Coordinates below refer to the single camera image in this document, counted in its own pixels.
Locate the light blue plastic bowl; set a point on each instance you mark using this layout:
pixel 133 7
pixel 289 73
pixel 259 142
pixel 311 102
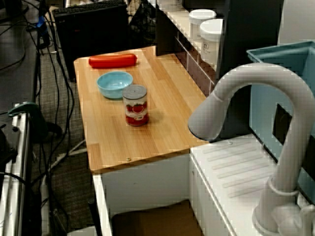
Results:
pixel 114 84

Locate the white metal frame stand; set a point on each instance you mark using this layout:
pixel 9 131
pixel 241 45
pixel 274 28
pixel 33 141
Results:
pixel 21 172

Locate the blue tape strip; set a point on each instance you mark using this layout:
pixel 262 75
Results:
pixel 41 24

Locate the dark kitchen shelf frame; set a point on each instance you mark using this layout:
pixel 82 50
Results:
pixel 246 37

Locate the white lidded plastic jar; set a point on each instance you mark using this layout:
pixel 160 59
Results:
pixel 210 39
pixel 200 19

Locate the red toy sausage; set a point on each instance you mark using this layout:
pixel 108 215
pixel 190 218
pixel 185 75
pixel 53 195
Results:
pixel 112 61

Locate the black computer tower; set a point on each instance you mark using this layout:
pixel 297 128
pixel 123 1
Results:
pixel 91 44

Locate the teal plastic bin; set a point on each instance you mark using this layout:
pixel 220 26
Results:
pixel 261 110

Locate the black keyboard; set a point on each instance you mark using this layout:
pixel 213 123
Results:
pixel 88 8

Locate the tomato soup can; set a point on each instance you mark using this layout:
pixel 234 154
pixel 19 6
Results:
pixel 135 108

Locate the white toy sink unit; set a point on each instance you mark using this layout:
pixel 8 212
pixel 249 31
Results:
pixel 233 157

